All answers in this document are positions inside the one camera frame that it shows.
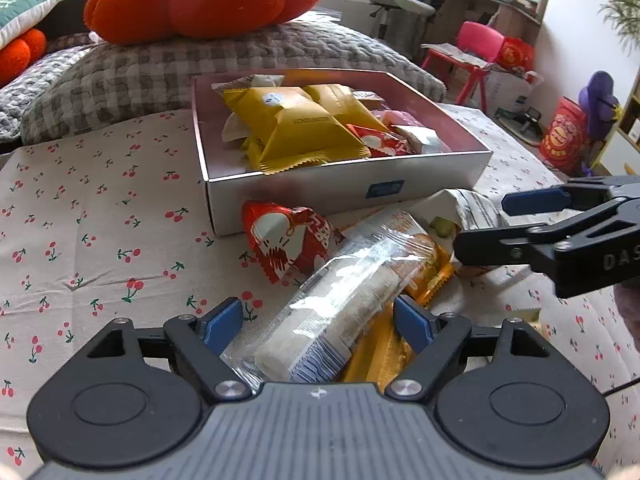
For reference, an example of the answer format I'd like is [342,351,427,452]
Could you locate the large orange pumpkin cushion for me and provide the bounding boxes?
[84,0,325,46]

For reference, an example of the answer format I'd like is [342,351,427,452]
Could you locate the wooden desk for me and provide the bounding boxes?
[435,0,546,46]

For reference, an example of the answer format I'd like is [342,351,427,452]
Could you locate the white cardboard box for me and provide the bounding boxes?
[482,67,543,116]

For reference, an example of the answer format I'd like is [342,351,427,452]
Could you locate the small orange cushion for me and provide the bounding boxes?
[0,29,47,86]

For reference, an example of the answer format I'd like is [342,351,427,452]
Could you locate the pink cardboard box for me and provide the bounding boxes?
[190,71,495,237]

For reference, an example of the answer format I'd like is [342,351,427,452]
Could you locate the red white snack packet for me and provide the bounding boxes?
[241,200,346,285]
[346,124,412,158]

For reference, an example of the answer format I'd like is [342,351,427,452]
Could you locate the newspaper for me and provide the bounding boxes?
[422,42,493,68]

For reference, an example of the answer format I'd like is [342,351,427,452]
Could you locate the cherry print sheet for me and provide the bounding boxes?
[0,102,640,480]

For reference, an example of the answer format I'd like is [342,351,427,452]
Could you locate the white yellow shelf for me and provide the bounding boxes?
[595,105,640,176]

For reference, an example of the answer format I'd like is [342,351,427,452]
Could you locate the red snack bag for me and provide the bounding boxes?
[539,96,591,176]

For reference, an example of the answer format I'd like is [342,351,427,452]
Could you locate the grey checkered pillow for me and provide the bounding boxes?
[0,45,93,142]

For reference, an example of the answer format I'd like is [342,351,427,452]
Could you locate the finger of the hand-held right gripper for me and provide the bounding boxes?
[454,197,640,267]
[501,176,640,215]

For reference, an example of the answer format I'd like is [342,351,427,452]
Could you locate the large yellow snack packet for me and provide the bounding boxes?
[222,86,371,175]

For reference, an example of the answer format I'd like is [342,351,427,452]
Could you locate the black cable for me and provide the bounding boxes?
[600,379,640,397]

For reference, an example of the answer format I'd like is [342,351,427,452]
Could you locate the purple plush toy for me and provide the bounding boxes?
[579,71,623,141]

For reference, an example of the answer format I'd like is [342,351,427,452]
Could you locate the clear rice bar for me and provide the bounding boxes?
[220,223,436,391]

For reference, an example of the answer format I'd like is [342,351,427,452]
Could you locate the red gift bag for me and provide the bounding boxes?
[497,37,535,73]

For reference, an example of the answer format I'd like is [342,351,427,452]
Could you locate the grey checkered quilt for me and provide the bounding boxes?
[20,20,447,146]

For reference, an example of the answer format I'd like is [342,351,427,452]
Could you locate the beige snack packet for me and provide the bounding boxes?
[212,74,284,96]

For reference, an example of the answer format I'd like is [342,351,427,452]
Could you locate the orange snack bar packet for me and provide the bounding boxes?
[340,208,457,395]

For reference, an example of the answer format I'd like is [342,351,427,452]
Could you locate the green snowflake pillow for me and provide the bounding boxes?
[0,0,68,51]

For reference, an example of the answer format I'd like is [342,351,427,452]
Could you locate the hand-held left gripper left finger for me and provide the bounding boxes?
[87,296,253,403]

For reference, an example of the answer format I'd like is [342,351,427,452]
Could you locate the green potted plant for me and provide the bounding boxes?
[597,0,640,51]

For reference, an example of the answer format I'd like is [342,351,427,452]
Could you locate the pink plastic chair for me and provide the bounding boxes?
[420,21,506,106]

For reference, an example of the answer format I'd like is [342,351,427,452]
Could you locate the black floor device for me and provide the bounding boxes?
[505,107,543,143]

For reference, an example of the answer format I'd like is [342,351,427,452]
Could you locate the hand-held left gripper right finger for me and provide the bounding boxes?
[385,294,551,403]

